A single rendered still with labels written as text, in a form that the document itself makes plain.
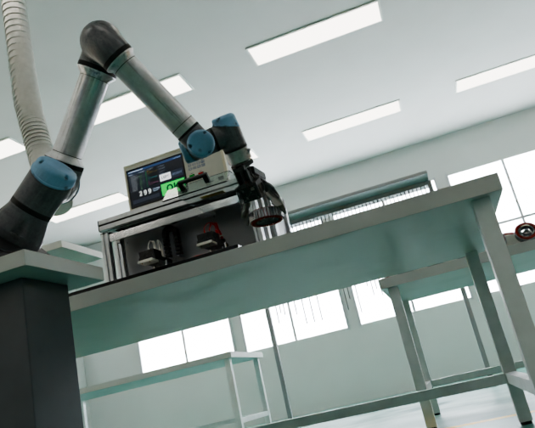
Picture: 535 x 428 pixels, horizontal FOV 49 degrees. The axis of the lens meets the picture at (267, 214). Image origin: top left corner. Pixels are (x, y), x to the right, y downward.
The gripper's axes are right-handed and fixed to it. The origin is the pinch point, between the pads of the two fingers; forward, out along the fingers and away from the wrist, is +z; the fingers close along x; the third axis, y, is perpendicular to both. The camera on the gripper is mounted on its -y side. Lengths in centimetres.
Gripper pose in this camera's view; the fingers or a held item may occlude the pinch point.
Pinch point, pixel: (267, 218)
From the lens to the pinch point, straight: 187.8
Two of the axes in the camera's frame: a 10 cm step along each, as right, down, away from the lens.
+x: 9.0, -2.9, -3.2
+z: 3.7, 9.0, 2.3
